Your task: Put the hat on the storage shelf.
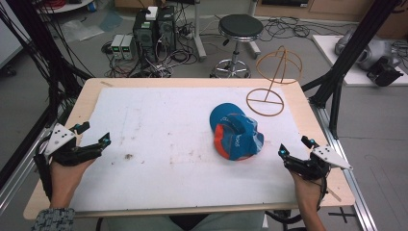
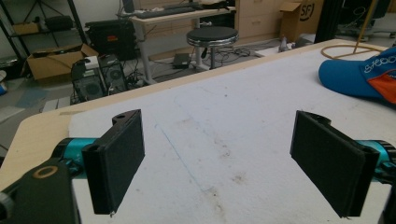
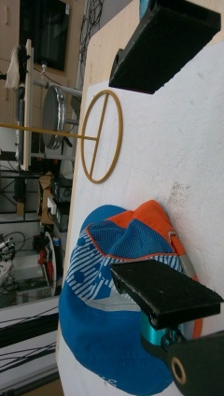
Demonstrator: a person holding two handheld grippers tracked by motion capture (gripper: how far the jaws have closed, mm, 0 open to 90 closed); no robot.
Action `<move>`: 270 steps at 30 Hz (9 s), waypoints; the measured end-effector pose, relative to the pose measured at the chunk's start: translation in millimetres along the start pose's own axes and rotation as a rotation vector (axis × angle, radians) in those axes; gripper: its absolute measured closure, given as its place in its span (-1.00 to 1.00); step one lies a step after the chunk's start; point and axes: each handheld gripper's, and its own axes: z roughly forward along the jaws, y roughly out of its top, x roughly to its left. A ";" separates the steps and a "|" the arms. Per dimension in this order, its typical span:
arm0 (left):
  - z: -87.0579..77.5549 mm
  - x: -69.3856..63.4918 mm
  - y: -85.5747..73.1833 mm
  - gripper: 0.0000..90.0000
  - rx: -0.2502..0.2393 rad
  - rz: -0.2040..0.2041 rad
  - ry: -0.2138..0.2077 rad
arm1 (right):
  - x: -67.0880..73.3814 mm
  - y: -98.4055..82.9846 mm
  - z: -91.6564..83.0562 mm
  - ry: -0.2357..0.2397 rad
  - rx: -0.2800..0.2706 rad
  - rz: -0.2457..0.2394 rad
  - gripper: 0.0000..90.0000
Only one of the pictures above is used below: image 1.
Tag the white table mat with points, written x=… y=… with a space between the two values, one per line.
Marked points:
x=160 y=154

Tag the black metal frame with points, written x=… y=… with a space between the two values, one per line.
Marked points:
x=48 y=57
x=349 y=57

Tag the blue and orange cap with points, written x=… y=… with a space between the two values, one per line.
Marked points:
x=235 y=134

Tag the clear plastic sheet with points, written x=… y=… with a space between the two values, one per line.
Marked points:
x=81 y=30

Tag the person's right hand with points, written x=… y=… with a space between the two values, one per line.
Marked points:
x=306 y=191

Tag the grey bench power supply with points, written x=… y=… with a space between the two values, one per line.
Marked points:
x=127 y=47
x=117 y=46

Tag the white box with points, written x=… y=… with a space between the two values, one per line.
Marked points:
x=152 y=12

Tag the white round table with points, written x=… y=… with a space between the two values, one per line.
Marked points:
x=64 y=5

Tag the white platform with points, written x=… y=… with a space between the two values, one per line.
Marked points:
x=352 y=77

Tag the grey rounded device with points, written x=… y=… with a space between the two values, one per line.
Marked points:
x=372 y=51

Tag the black computer tower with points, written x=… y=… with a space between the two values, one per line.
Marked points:
x=166 y=29
x=145 y=35

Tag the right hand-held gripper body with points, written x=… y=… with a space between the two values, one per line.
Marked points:
x=316 y=162

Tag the black round stool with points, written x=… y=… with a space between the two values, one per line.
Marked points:
x=239 y=29

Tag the black device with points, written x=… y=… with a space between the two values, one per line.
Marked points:
x=385 y=73

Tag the aluminium rail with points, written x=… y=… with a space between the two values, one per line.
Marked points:
x=19 y=179
x=346 y=179

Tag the person's left hand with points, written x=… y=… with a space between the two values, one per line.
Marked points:
x=65 y=179

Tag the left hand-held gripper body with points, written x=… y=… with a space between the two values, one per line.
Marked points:
x=61 y=138

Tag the grey metal stand leg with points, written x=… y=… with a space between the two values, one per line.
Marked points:
x=199 y=35
x=254 y=48

